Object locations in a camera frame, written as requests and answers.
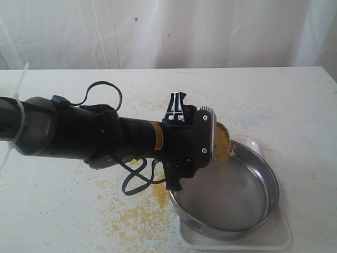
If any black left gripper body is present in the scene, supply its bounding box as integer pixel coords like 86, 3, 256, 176
162, 92, 207, 190

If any stainless steel cup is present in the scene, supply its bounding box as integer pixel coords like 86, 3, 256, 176
213, 122, 231, 161

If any round metal sieve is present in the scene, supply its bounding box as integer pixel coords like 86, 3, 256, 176
168, 140, 280, 240

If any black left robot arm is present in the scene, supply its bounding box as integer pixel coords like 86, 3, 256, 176
1, 92, 216, 191

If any white plastic tray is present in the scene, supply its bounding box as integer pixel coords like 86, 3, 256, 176
177, 137, 292, 252

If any white backdrop curtain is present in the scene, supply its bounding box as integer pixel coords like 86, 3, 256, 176
1, 1, 336, 69

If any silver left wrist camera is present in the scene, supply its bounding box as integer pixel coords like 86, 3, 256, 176
192, 106, 216, 167

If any black left camera cable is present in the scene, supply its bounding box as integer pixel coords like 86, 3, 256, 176
51, 81, 166, 196

